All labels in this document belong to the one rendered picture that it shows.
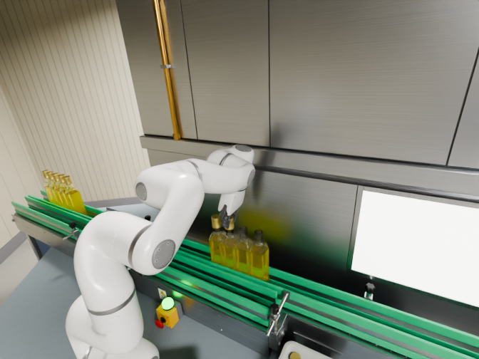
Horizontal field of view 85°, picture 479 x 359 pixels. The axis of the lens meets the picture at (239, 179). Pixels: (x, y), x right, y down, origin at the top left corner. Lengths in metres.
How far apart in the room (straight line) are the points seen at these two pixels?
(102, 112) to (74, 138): 0.48
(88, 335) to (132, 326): 0.08
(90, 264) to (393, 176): 0.77
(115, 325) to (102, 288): 0.08
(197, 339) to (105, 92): 2.87
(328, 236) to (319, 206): 0.12
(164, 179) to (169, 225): 0.09
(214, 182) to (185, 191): 0.16
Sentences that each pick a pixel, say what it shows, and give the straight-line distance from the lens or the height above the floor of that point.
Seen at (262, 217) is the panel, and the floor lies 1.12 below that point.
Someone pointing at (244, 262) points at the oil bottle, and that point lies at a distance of 1.00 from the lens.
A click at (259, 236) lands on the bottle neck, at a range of 0.92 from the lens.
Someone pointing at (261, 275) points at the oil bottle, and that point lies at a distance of 1.00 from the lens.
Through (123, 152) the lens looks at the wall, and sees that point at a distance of 3.57.
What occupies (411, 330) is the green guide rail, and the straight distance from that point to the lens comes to 1.05.
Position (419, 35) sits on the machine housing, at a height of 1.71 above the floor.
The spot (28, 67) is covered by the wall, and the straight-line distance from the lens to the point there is 3.76.
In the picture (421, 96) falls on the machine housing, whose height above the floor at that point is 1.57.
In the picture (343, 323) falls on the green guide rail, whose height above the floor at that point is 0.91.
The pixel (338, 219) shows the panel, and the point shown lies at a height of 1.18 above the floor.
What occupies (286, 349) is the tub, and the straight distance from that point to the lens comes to 1.01.
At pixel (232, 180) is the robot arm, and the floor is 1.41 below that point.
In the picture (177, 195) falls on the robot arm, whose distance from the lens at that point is 0.47.
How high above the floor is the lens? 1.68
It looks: 24 degrees down
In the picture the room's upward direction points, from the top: 4 degrees counter-clockwise
